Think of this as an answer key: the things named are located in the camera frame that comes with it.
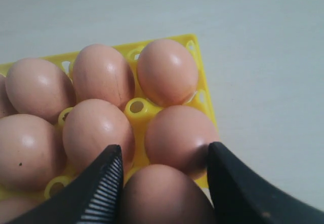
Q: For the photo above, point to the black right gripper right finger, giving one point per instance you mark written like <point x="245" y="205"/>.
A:
<point x="240" y="195"/>

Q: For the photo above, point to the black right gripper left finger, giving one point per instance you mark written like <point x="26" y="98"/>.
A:
<point x="93" y="197"/>

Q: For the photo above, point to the brown egg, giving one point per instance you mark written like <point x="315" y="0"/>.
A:
<point x="167" y="73"/>
<point x="101" y="72"/>
<point x="90" y="127"/>
<point x="179" y="136"/>
<point x="32" y="152"/>
<point x="5" y="105"/>
<point x="162" y="194"/>
<point x="38" y="87"/>
<point x="16" y="206"/>

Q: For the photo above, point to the yellow plastic egg tray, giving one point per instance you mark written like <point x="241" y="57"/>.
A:
<point x="139" y="111"/>

